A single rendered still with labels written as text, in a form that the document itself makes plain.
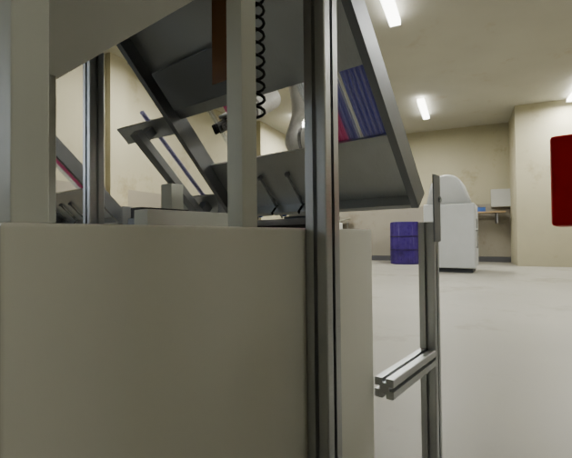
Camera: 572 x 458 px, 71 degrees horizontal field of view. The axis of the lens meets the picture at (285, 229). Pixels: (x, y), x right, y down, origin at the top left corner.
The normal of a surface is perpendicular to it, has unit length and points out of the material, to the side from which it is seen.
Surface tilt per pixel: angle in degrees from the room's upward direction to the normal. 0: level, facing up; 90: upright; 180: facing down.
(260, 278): 90
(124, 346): 90
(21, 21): 90
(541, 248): 90
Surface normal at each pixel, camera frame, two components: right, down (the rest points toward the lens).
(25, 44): 0.79, -0.02
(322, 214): -0.62, -0.01
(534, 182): -0.41, -0.01
